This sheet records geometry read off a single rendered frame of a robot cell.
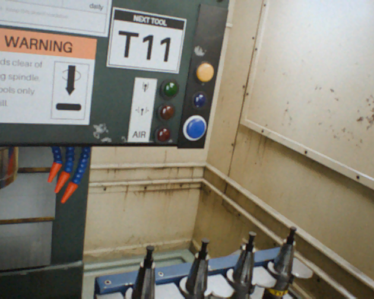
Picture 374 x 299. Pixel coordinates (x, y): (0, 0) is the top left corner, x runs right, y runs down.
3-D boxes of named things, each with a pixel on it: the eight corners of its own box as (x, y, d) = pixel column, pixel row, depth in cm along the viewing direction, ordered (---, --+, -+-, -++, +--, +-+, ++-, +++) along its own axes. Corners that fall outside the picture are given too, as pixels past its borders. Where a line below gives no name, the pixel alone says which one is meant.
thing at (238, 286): (244, 276, 85) (247, 266, 84) (259, 293, 80) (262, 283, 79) (219, 279, 82) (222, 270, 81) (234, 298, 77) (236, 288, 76)
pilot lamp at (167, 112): (173, 121, 54) (176, 105, 53) (158, 120, 53) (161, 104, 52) (171, 120, 54) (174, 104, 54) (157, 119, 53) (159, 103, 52)
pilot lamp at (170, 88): (177, 98, 53) (179, 82, 52) (162, 96, 52) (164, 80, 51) (175, 96, 53) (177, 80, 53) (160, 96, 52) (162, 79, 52)
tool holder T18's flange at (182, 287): (204, 286, 79) (206, 276, 79) (214, 305, 74) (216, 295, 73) (174, 287, 77) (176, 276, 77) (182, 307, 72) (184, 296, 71)
